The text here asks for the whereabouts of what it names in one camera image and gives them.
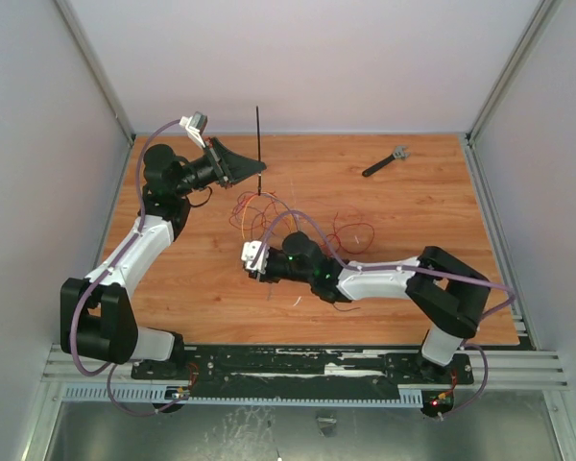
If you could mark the adjustable wrench black handle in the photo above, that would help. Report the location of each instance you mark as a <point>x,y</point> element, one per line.
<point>399,152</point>

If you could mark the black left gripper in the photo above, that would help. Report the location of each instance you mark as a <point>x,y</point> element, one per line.
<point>232,167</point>

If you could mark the black zip tie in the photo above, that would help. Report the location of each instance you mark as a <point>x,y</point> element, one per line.
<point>258,146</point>

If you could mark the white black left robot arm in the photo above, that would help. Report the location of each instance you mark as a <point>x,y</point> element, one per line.
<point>96,316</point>

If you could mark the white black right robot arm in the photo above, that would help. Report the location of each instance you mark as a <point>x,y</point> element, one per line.
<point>448,292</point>

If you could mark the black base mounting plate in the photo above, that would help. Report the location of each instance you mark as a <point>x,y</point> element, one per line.
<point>305,371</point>

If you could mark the grey slotted cable duct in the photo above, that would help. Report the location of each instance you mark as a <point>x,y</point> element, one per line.
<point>164,393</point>

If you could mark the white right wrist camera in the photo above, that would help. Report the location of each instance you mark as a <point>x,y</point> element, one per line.
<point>254,256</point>

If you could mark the aluminium frame rail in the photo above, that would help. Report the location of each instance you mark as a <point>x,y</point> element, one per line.
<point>525,370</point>

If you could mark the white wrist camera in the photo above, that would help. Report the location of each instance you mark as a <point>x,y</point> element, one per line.
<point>194,127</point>
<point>254,256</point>

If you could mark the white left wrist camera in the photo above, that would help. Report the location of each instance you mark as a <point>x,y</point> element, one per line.
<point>194,127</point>

